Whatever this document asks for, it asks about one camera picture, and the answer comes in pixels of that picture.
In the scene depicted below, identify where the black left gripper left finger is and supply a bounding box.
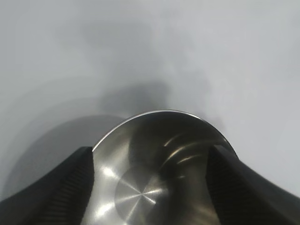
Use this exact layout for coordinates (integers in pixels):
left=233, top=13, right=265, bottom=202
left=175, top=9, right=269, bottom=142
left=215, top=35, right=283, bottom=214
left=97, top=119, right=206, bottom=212
left=0, top=145, right=96, bottom=225

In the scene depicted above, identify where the stainless steel mixing bowl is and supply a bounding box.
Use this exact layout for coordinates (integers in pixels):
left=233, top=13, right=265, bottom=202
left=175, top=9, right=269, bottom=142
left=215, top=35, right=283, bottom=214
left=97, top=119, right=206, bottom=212
left=79, top=109, right=240, bottom=225

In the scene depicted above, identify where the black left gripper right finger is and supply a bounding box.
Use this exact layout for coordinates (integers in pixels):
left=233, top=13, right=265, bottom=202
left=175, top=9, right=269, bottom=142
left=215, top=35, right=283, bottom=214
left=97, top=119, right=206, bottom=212
left=205, top=143, right=300, bottom=225

